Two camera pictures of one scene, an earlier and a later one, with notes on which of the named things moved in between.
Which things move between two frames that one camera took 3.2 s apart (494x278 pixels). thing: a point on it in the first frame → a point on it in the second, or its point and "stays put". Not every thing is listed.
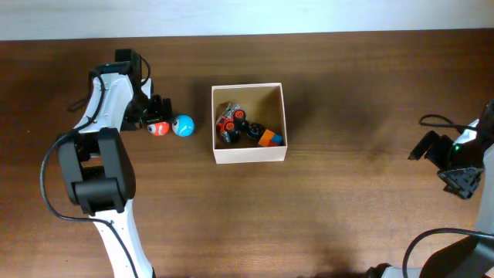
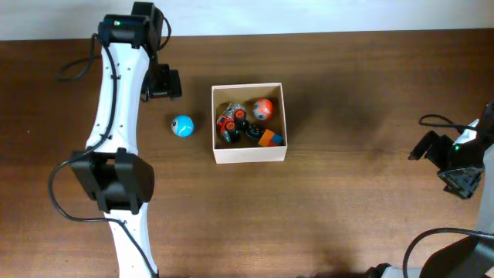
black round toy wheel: (255, 130) stays put
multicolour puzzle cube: (270, 139) stays put
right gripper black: (440, 155) stays put
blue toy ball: (183, 125) stays put
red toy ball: (159, 128) → (262, 109)
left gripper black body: (144, 113) → (160, 85)
